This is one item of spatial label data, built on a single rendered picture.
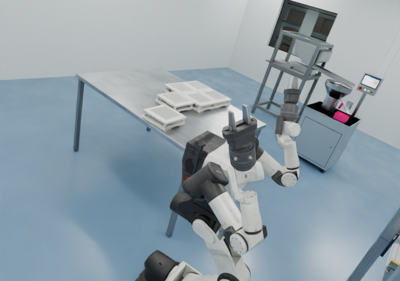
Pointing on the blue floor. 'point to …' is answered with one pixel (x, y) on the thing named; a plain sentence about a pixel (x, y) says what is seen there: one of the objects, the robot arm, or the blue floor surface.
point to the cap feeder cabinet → (323, 136)
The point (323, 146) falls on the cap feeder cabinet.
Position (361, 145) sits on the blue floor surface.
